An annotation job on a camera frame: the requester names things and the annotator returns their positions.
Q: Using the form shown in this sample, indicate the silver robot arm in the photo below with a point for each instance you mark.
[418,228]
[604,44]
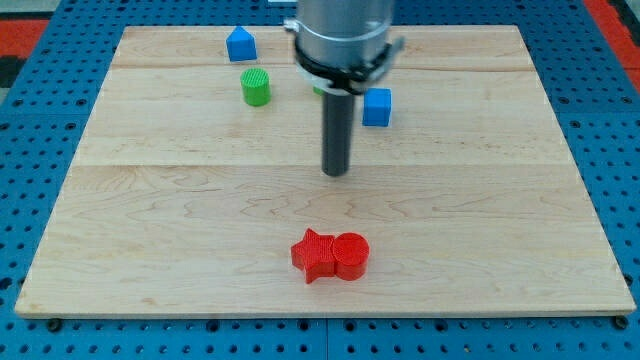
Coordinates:
[342,46]

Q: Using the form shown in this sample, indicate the blue triangle block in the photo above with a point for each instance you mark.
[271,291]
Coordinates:
[241,45]

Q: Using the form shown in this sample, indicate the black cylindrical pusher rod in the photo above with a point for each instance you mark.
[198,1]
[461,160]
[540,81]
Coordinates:
[337,126]

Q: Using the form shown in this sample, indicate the red star block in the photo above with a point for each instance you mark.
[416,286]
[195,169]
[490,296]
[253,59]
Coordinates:
[313,255]

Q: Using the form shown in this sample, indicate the red cylinder block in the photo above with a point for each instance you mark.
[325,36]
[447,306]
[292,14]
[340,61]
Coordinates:
[351,252]

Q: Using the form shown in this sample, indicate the blue cube block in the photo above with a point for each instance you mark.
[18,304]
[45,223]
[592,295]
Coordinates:
[377,107]

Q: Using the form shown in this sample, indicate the green cylinder block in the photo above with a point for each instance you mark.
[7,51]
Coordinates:
[255,84]

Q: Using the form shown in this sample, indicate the wooden board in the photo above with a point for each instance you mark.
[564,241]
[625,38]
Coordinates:
[182,201]

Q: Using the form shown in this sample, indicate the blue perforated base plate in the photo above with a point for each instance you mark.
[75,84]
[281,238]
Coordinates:
[47,107]

